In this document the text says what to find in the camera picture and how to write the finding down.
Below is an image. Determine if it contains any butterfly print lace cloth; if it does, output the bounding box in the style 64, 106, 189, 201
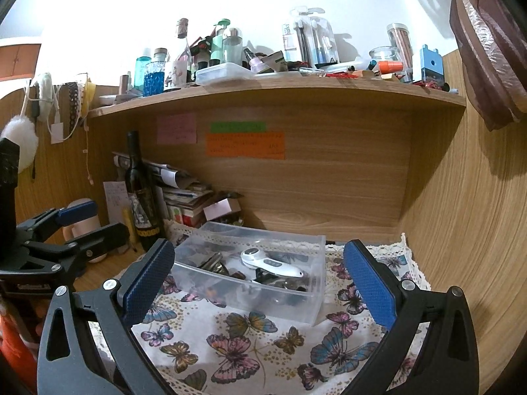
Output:
87, 217, 431, 395

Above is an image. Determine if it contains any glass jar with sticks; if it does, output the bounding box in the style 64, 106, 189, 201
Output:
387, 23, 414, 83

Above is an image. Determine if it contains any white handwritten note paper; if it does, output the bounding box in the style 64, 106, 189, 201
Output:
103, 181, 129, 224

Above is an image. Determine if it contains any white handheld massager device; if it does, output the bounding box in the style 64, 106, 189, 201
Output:
240, 247, 304, 278

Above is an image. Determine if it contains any wooden shelf board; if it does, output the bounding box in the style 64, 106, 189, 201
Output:
88, 73, 466, 118

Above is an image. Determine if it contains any orange sticky note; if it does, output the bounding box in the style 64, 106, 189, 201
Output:
206, 132, 286, 160

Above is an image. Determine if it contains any stack of books papers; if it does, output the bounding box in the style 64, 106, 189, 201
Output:
112, 150, 244, 227

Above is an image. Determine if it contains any blue patterned glass bottle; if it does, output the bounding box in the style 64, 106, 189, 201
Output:
143, 47, 168, 96

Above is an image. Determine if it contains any white labelled bottle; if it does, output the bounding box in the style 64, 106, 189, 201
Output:
165, 18, 191, 89

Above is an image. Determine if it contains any pink satin curtain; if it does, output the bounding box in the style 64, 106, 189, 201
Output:
449, 0, 526, 131

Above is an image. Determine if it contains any small white card box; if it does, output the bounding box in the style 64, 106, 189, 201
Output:
203, 198, 241, 221

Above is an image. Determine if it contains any black lace headband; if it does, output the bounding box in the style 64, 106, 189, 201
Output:
66, 82, 81, 134

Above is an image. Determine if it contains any dark wine bottle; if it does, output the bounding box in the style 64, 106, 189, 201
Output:
125, 131, 164, 250

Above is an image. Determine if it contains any clear lidded plastic container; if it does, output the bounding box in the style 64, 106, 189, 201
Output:
196, 63, 255, 86

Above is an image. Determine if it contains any metal whisk head massager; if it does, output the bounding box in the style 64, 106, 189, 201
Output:
199, 252, 229, 276

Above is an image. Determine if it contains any white fluffy pompom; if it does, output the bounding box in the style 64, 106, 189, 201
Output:
1, 115, 39, 174

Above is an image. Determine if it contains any yellow tube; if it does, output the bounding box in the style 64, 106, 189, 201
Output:
122, 207, 138, 246

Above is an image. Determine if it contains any green sticky note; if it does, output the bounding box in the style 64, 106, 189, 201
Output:
210, 121, 267, 134

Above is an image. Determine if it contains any pink sticky note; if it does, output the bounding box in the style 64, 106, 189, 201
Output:
156, 113, 197, 145

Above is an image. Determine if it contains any clear plastic storage box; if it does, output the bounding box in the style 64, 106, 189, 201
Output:
165, 222, 326, 325

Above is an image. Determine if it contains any clear toothbrush holder case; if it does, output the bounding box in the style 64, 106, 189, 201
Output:
282, 7, 340, 68

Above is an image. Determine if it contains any mint green pump bottle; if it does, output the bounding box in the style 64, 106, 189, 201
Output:
209, 19, 231, 66

